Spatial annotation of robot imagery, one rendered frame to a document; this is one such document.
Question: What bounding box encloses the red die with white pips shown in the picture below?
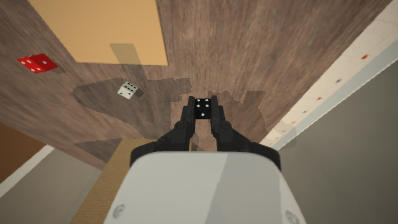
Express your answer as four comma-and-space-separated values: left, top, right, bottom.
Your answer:
17, 54, 57, 73

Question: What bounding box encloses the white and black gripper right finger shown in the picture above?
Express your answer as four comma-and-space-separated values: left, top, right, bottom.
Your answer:
210, 96, 281, 171

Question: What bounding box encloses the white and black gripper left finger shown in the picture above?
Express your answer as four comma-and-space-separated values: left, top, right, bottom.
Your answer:
129, 96, 196, 169

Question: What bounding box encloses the tan flat mat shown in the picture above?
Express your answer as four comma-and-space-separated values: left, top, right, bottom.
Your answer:
28, 0, 168, 66

